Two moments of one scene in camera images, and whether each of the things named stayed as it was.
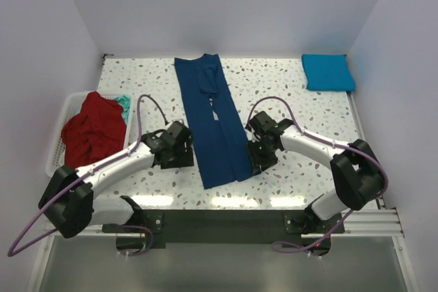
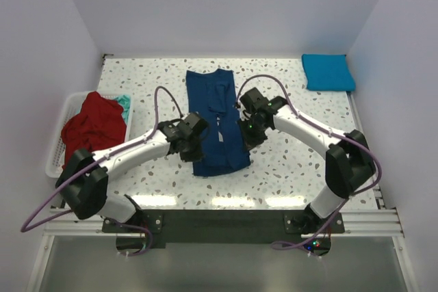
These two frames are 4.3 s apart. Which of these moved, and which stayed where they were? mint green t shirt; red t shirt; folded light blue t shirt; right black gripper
Moved: right black gripper
Stayed: red t shirt; mint green t shirt; folded light blue t shirt
